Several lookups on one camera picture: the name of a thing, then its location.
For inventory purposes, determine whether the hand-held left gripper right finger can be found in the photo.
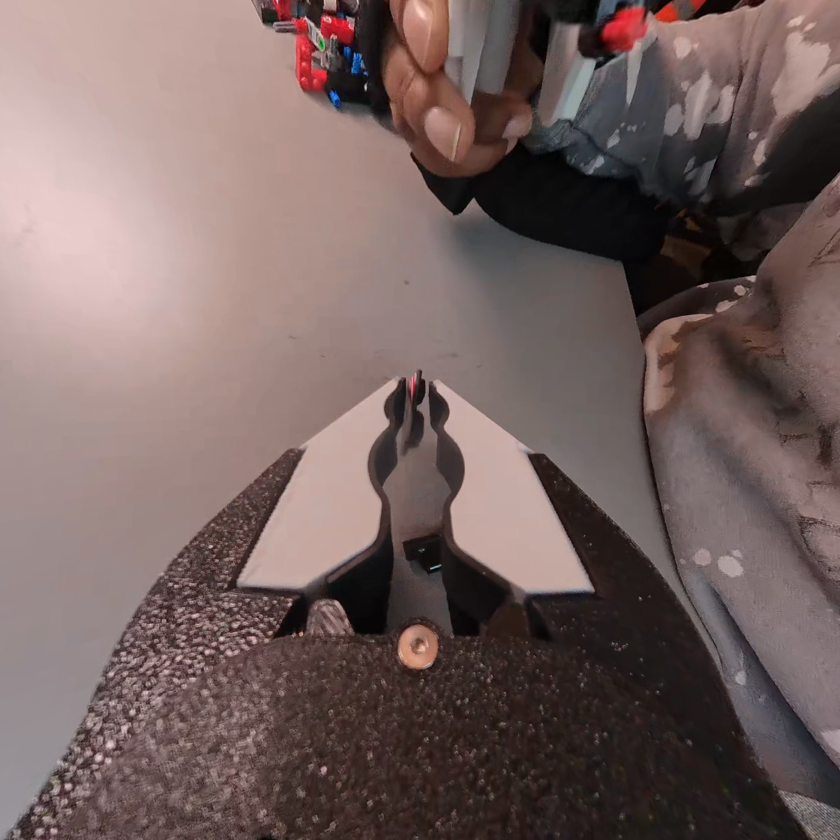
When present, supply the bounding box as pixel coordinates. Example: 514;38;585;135
427;379;596;600

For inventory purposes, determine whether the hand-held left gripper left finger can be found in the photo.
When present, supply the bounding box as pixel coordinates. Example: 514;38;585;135
235;377;409;598

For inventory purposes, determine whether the black brick connector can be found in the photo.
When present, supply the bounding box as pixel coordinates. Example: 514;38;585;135
403;537;444;573
402;369;429;455

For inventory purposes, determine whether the person's right forearm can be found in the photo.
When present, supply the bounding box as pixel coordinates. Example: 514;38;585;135
525;0;840;263

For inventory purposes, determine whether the grey desk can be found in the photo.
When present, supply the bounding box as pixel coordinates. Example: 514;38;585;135
0;0;828;840

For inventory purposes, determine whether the person's right hand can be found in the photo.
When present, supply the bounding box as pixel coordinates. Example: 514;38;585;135
382;0;538;179

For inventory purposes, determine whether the pile of loose lego parts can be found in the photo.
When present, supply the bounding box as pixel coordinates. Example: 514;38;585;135
259;0;370;111

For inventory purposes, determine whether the black chair armrest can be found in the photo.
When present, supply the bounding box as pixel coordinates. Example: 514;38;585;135
412;156;667;263

